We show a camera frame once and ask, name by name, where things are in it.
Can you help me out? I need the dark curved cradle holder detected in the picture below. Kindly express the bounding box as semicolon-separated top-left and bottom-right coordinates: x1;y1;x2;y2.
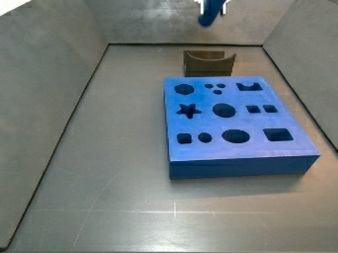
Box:
183;50;236;77

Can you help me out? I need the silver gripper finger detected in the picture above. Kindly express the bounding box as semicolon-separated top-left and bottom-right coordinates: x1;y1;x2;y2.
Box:
220;0;231;15
195;0;204;15

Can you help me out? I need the blue shape sorter block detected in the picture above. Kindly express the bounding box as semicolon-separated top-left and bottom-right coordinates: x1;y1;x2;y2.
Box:
164;76;319;179

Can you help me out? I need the blue cylinder peg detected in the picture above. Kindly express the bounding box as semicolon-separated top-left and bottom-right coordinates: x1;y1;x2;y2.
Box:
197;0;225;27

